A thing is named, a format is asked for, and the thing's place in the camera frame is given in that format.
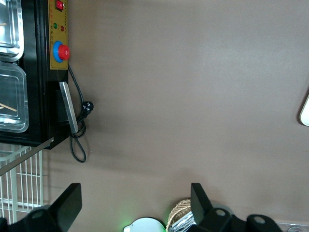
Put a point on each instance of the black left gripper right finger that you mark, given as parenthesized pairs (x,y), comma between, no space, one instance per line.
(200,205)

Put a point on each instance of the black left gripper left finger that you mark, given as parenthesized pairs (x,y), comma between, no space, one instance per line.
(65,203)

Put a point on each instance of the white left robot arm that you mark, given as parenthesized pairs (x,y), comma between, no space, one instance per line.
(144,226)

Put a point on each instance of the steel tray with long skewer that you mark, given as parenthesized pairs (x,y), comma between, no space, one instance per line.
(14,96)

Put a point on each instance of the cream plastic serving tray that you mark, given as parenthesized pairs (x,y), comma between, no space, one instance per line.
(305,113)

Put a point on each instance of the steel tray with short skewer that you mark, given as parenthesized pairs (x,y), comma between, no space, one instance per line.
(12,29)

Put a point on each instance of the wicker basket with foil containers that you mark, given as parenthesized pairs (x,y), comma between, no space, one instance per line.
(178,207)

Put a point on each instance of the aluminium foil container stack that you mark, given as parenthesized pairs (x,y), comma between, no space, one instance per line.
(182,222)

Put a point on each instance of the grey metal machine lever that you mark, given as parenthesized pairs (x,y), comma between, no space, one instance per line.
(24,157)

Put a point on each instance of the clear acrylic bottle rack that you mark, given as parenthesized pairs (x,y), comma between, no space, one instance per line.
(294,227)

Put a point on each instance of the black sealing machine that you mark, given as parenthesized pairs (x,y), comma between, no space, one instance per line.
(36,96)

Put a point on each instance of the long wooden skewer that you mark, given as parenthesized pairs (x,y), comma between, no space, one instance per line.
(9,107)

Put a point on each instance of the red emergency stop button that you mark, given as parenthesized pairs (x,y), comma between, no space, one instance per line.
(63,52)

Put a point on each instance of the yellow control panel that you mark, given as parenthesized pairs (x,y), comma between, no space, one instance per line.
(59,31)

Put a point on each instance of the red rocker switch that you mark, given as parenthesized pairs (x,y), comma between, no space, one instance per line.
(59,4)

